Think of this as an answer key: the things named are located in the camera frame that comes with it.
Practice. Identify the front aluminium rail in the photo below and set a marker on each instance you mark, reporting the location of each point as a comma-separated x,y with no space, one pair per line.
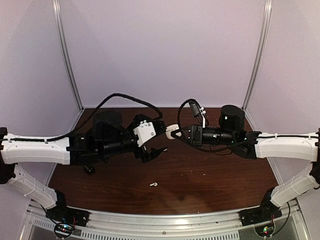
223,225

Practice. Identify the right aluminium frame post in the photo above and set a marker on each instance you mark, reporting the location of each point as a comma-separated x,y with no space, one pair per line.
264,31

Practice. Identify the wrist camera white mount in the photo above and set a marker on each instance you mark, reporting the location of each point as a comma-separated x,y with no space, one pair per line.
199,113
147,130

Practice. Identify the circuit board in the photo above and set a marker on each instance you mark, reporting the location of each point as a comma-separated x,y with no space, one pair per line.
63,230
265,230

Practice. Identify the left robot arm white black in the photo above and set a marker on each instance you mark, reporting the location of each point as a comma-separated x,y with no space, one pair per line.
106,138

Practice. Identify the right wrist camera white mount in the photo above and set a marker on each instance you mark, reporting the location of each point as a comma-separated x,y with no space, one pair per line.
199,113

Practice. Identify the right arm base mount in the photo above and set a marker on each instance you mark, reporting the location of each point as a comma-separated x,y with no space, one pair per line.
266,211

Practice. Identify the left circuit board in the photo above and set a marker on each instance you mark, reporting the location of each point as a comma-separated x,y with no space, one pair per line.
63,230

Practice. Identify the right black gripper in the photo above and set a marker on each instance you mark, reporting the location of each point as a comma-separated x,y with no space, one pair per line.
195,138

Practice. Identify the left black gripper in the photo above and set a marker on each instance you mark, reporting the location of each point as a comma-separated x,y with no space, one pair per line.
147,157

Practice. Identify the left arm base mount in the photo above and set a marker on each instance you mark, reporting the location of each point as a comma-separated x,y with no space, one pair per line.
62,213

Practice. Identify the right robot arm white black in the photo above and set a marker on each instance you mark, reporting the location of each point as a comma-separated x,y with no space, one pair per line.
232,136

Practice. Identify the aluminium frame post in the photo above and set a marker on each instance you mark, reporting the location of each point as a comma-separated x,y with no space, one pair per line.
264,31
65,53

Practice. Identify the left aluminium frame post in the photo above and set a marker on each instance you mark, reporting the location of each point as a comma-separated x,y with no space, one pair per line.
65,53

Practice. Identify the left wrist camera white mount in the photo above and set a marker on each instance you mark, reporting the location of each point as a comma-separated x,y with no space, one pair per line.
147,130

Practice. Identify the black charging case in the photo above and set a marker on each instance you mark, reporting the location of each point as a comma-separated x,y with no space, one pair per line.
89,169

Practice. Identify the right circuit board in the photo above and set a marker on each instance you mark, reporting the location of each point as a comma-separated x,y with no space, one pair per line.
265,230

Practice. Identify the white charging case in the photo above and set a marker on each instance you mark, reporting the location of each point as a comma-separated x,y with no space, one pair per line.
169,130

